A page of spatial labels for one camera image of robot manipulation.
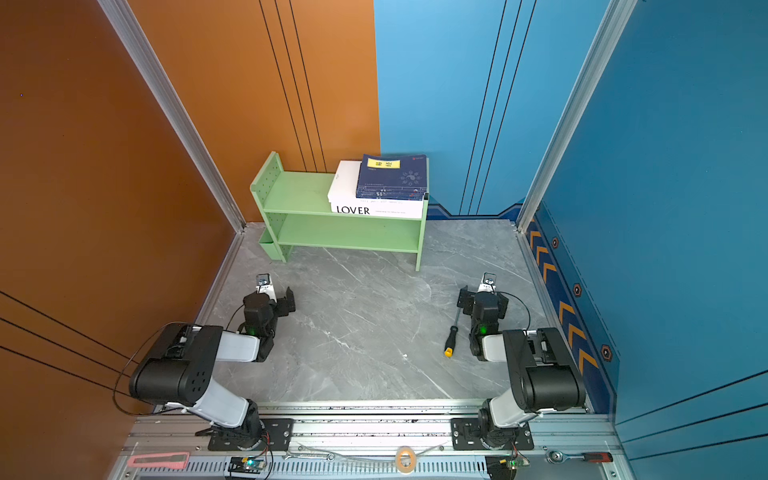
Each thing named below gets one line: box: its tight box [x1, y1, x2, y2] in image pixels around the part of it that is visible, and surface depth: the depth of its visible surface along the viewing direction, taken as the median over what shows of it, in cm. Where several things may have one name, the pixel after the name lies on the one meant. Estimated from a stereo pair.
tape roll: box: [396, 445, 416, 474], surface depth 72 cm
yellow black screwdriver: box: [443, 307, 462, 358], surface depth 90 cm
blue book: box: [356, 154, 427, 201], surface depth 82 cm
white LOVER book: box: [330, 199, 425, 219], surface depth 84 cm
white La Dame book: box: [328, 160, 373, 203], surface depth 86 cm
